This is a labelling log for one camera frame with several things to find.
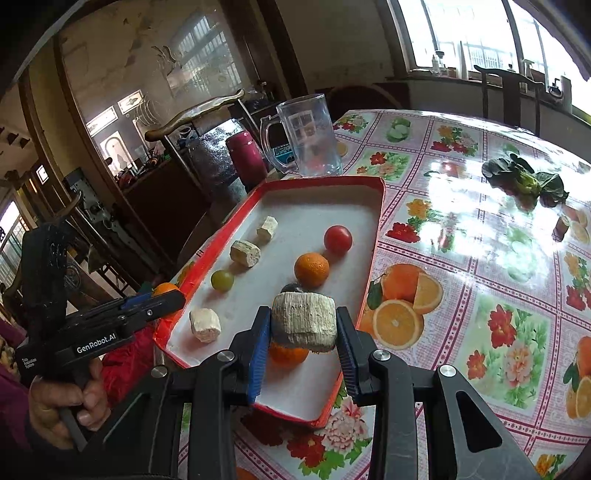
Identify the small bottle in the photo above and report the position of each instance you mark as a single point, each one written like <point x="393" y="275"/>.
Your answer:
<point x="436" y="62"/>

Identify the small orange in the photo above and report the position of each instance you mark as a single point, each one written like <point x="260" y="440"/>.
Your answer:
<point x="165" y="288"/>
<point x="312" y="270"/>
<point x="288" y="355"/>

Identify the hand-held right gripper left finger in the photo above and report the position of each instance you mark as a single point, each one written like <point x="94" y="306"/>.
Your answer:
<point x="259" y="360"/>

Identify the leafy green vegetable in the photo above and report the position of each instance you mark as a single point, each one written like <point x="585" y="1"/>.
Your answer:
<point x="521" y="177"/>

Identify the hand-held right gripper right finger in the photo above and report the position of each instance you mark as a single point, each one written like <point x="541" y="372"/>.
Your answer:
<point x="348" y="364"/>

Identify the red rimmed white tray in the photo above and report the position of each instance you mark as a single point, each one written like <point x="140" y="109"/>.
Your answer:
<point x="295" y="217"/>

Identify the kettle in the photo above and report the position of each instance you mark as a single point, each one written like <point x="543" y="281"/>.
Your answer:
<point x="556" y="90"/>

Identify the window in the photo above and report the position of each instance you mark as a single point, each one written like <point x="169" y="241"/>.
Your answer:
<point x="485" y="32"/>

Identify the blue box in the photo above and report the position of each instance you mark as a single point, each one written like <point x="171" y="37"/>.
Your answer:
<point x="282" y="157"/>

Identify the person's left hand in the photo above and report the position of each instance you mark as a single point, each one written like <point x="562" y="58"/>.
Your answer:
<point x="55" y="397"/>

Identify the person's left forearm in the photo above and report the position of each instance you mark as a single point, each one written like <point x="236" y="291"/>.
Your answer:
<point x="11" y="406"/>

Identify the dark wooden chair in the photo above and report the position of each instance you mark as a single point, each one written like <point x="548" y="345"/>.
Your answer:
<point x="508" y="92"/>

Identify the dark purple plum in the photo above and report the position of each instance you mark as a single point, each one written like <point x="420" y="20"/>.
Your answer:
<point x="292" y="288"/>

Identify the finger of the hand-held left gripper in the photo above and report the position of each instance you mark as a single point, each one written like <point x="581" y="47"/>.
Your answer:
<point x="136" y="301"/>
<point x="159" y="309"/>

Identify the wooden topped metal chair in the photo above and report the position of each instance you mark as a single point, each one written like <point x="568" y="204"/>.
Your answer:
<point x="207" y="138"/>

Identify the small beige sugarcane chunk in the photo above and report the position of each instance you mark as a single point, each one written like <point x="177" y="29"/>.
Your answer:
<point x="561" y="227"/>

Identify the spray bottle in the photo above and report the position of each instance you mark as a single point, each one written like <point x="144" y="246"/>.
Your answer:
<point x="526" y="69"/>

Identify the red knitted garment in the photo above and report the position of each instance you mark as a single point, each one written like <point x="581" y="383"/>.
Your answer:
<point x="127" y="364"/>

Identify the pale beige sugarcane chunk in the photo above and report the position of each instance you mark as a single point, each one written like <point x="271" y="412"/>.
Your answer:
<point x="205" y="326"/>

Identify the red thermos bottle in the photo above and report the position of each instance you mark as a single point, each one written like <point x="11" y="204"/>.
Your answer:
<point x="247" y="159"/>

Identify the clear glass mug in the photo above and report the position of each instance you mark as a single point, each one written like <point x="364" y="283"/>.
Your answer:
<point x="309" y="138"/>

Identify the green lime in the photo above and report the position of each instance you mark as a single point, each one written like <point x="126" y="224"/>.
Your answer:
<point x="222" y="280"/>

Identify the red tomato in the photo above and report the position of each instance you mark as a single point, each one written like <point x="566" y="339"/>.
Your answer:
<point x="338" y="239"/>

